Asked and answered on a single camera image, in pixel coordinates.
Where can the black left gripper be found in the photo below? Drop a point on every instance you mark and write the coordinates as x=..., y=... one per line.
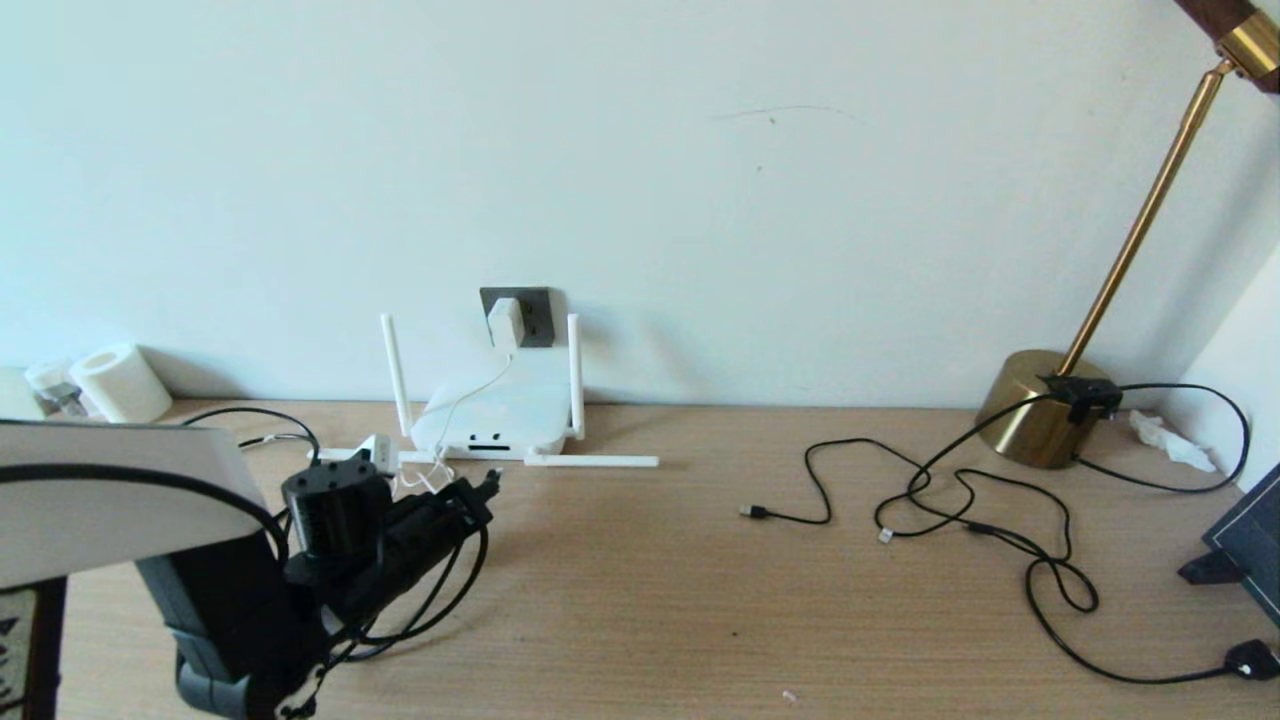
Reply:
x=400, y=555

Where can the white power adapter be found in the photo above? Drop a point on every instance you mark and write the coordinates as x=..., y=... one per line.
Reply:
x=505, y=322

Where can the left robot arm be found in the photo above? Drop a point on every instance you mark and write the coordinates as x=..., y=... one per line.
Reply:
x=100, y=510

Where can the white wifi router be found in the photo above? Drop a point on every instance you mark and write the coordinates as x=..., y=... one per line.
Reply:
x=500, y=410

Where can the white paper roll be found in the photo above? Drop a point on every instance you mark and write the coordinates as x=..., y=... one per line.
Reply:
x=125, y=385

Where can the small clear jar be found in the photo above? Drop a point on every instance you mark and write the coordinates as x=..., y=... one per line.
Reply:
x=55, y=385

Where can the translucent plastic object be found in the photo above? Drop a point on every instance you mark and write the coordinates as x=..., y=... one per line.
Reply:
x=12, y=395

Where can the brass desk lamp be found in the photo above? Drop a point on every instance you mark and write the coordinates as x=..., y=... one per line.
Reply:
x=1030, y=410

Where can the crumpled white tissue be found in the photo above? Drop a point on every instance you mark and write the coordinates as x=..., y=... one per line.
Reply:
x=1165, y=437

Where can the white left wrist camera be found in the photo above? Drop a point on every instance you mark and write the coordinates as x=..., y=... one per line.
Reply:
x=378, y=452

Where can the grey wall socket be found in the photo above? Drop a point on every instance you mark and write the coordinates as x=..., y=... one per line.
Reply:
x=540, y=320

